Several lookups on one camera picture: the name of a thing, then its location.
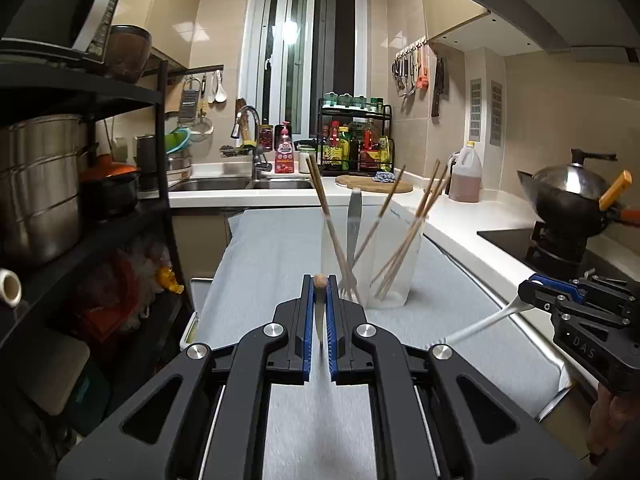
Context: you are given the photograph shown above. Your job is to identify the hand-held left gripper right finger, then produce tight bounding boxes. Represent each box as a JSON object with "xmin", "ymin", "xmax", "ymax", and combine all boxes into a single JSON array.
[{"xmin": 327, "ymin": 274, "xmax": 586, "ymax": 480}]

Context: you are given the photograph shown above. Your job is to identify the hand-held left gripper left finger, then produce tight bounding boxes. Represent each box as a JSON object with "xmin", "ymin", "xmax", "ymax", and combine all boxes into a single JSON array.
[{"xmin": 56, "ymin": 274, "xmax": 316, "ymax": 480}]

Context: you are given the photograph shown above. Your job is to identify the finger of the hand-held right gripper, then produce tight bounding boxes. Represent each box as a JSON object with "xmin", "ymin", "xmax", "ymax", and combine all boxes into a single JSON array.
[
  {"xmin": 517, "ymin": 284, "xmax": 585, "ymax": 312},
  {"xmin": 525, "ymin": 273, "xmax": 585, "ymax": 294}
]

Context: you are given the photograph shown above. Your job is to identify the wooden chopstick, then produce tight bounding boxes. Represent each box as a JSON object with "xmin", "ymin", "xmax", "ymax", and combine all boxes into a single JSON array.
[
  {"xmin": 351, "ymin": 165, "xmax": 407, "ymax": 265},
  {"xmin": 313, "ymin": 273, "xmax": 329, "ymax": 358},
  {"xmin": 380, "ymin": 177, "xmax": 449, "ymax": 300},
  {"xmin": 369, "ymin": 186, "xmax": 437, "ymax": 282},
  {"xmin": 375, "ymin": 165, "xmax": 450, "ymax": 298},
  {"xmin": 312, "ymin": 154, "xmax": 353, "ymax": 288},
  {"xmin": 306, "ymin": 155, "xmax": 348, "ymax": 283},
  {"xmin": 371, "ymin": 158, "xmax": 443, "ymax": 287}
]

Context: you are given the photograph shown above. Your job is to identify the white ceramic spoon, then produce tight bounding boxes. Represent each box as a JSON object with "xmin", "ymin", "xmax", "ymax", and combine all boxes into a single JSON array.
[{"xmin": 443, "ymin": 295, "xmax": 524, "ymax": 347}]

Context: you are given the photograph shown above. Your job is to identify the clear plastic cup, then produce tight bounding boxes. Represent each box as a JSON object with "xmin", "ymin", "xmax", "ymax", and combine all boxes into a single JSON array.
[{"xmin": 320, "ymin": 204, "xmax": 424, "ymax": 311}]

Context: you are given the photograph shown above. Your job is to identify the white-handled metal fork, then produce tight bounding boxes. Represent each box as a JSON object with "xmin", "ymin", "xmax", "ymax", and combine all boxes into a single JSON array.
[{"xmin": 339, "ymin": 186, "xmax": 365, "ymax": 306}]

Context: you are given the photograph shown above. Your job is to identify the person's right hand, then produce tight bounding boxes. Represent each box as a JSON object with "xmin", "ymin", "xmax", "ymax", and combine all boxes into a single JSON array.
[{"xmin": 586, "ymin": 385, "xmax": 640, "ymax": 467}]

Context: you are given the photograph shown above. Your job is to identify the black burner grate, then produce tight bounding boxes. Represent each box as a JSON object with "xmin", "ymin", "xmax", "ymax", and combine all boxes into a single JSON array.
[{"xmin": 524, "ymin": 219, "xmax": 590, "ymax": 267}]

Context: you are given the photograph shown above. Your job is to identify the black gas stove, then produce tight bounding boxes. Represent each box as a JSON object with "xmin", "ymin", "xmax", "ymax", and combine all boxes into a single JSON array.
[{"xmin": 476, "ymin": 227, "xmax": 640, "ymax": 287}]

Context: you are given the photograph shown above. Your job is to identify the black wok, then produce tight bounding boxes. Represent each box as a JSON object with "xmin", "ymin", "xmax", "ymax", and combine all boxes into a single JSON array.
[{"xmin": 517, "ymin": 170, "xmax": 627, "ymax": 239}]

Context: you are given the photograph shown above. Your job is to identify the grey table mat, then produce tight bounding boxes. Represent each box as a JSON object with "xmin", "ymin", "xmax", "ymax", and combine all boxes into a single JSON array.
[{"xmin": 187, "ymin": 206, "xmax": 574, "ymax": 480}]

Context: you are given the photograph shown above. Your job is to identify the steel wok lid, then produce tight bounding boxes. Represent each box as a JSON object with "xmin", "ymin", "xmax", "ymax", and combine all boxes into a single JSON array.
[{"xmin": 531, "ymin": 148, "xmax": 619, "ymax": 197}]

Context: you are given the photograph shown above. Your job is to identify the plastic oil jug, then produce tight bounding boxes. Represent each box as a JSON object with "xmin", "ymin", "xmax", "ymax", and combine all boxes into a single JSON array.
[{"xmin": 448, "ymin": 141, "xmax": 484, "ymax": 204}]

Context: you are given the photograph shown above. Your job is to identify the yellow plastic bag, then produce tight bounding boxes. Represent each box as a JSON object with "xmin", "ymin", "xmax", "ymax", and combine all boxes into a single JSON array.
[{"xmin": 156, "ymin": 264, "xmax": 185, "ymax": 296}]

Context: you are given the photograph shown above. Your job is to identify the round wooden cutting board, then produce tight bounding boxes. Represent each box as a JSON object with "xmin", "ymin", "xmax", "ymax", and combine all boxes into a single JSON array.
[{"xmin": 334, "ymin": 173, "xmax": 415, "ymax": 195}]

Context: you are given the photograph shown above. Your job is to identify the steel kitchen sink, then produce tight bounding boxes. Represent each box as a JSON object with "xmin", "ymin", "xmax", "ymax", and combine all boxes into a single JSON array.
[{"xmin": 169, "ymin": 176, "xmax": 317, "ymax": 193}]

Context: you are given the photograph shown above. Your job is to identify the red dish soap bottle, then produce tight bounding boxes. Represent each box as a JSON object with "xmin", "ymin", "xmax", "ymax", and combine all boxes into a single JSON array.
[{"xmin": 273, "ymin": 120, "xmax": 297, "ymax": 175}]

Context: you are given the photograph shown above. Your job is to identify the row of sauce bottles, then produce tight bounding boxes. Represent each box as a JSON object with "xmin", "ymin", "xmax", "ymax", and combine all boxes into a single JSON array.
[{"xmin": 320, "ymin": 119, "xmax": 393, "ymax": 172}]

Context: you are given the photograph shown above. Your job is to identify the red plastic bag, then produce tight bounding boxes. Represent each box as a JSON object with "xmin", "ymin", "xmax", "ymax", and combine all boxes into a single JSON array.
[{"xmin": 75, "ymin": 249, "xmax": 152, "ymax": 343}]

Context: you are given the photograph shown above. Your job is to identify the hanging cleaver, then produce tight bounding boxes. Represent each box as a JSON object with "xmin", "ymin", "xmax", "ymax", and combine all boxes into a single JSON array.
[{"xmin": 431, "ymin": 56, "xmax": 448, "ymax": 119}]

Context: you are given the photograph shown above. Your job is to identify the chrome faucet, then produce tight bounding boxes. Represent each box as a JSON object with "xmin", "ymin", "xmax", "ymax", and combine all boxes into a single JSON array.
[{"xmin": 229, "ymin": 104, "xmax": 273, "ymax": 182}]

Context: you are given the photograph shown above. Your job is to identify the black spice rack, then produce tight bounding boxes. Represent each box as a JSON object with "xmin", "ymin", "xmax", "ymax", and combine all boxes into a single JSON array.
[{"xmin": 317, "ymin": 102, "xmax": 394, "ymax": 174}]

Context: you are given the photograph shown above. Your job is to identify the green plastic basin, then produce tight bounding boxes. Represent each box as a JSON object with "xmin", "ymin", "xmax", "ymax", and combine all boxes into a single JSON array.
[{"xmin": 164, "ymin": 127, "xmax": 194, "ymax": 157}]

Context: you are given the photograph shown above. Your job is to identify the row of green-lid spice jars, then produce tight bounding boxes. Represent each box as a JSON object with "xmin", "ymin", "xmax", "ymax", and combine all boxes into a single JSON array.
[{"xmin": 323, "ymin": 91, "xmax": 387, "ymax": 112}]

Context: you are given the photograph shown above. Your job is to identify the black pot with orange lid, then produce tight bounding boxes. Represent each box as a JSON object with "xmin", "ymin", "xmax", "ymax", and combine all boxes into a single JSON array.
[{"xmin": 79, "ymin": 154, "xmax": 142, "ymax": 222}]

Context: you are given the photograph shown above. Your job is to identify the row of hanging kitchen tools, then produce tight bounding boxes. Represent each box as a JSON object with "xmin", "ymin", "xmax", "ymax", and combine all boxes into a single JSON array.
[{"xmin": 391, "ymin": 41, "xmax": 432, "ymax": 99}]

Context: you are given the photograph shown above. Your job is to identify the hanging metal grater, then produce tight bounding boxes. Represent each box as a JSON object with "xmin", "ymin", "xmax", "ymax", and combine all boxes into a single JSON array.
[{"xmin": 178, "ymin": 88, "xmax": 197, "ymax": 124}]

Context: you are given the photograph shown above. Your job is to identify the range hood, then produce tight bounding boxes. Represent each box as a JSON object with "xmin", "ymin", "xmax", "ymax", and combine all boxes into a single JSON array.
[{"xmin": 449, "ymin": 0, "xmax": 640, "ymax": 67}]

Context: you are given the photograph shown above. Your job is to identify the white-framed window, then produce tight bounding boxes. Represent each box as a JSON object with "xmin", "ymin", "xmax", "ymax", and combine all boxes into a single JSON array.
[{"xmin": 239, "ymin": 0, "xmax": 372, "ymax": 142}]

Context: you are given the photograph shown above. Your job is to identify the white roll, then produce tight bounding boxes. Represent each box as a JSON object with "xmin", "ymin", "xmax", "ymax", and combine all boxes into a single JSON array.
[{"xmin": 0, "ymin": 267, "xmax": 24, "ymax": 309}]

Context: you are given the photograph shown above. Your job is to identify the steel stockpot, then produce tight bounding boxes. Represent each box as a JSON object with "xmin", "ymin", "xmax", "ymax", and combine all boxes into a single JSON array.
[{"xmin": 0, "ymin": 114, "xmax": 99, "ymax": 267}]

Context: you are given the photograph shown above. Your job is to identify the brown bowl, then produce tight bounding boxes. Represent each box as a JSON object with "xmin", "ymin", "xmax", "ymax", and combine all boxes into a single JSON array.
[{"xmin": 104, "ymin": 24, "xmax": 153, "ymax": 84}]

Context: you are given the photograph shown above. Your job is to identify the black shelf rack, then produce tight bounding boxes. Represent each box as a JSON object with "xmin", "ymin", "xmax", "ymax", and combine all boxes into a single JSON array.
[{"xmin": 0, "ymin": 35, "xmax": 227, "ymax": 466}]

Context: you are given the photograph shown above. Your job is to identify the microwave oven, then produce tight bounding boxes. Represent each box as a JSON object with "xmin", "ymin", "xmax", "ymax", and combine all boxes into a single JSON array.
[{"xmin": 0, "ymin": 0, "xmax": 129, "ymax": 57}]

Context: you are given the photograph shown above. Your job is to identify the yellow wooden handle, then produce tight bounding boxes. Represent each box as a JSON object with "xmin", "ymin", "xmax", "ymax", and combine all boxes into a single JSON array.
[{"xmin": 598, "ymin": 169, "xmax": 634, "ymax": 212}]

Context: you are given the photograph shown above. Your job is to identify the wall vent grille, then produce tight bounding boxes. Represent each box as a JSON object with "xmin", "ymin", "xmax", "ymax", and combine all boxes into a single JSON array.
[
  {"xmin": 468, "ymin": 78, "xmax": 483, "ymax": 141},
  {"xmin": 489, "ymin": 79, "xmax": 504, "ymax": 144}
]

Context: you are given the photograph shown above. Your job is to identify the wall cabinet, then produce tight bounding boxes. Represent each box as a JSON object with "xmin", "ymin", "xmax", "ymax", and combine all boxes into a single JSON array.
[{"xmin": 426, "ymin": 9, "xmax": 547, "ymax": 57}]

